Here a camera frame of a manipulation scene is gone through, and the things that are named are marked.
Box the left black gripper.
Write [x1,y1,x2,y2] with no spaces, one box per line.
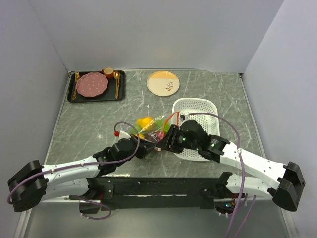
[116,133,156,167]

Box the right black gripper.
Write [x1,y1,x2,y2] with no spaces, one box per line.
[156,124,200,154]

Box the red toy fruit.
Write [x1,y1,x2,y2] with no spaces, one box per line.
[158,131,166,139]

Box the clear orange zip bag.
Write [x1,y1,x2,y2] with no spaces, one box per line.
[132,112,180,141]

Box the green toy leaf slice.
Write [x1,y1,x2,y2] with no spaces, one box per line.
[155,118,170,131]

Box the green toy vegetable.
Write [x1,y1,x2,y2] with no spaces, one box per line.
[130,124,142,133]

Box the yellow toy pear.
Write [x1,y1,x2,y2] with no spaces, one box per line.
[137,117,154,131]

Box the white perforated plastic basket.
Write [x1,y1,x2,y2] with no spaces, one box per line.
[172,98,220,162]

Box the dark maroon toy fruit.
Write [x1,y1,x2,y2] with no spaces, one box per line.
[145,131,162,143]

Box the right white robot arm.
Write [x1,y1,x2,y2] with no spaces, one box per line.
[157,120,306,212]

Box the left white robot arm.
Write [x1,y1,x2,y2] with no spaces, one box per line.
[7,136,156,212]

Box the cream orange round plate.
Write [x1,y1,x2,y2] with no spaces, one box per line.
[147,71,180,97]

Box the black serving tray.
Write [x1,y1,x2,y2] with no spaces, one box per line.
[67,70,125,103]

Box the gold spoon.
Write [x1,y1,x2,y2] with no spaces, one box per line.
[113,71,120,80]

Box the pink dotted plate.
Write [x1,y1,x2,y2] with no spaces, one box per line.
[75,72,108,98]

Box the orange cup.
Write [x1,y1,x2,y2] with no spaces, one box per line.
[102,67,114,79]

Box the gold fork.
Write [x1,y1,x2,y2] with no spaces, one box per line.
[71,72,80,100]

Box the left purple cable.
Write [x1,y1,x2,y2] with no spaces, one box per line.
[6,121,141,204]

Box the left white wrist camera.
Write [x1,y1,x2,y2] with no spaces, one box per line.
[114,126,131,140]

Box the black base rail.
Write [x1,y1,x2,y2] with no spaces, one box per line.
[68,173,248,214]

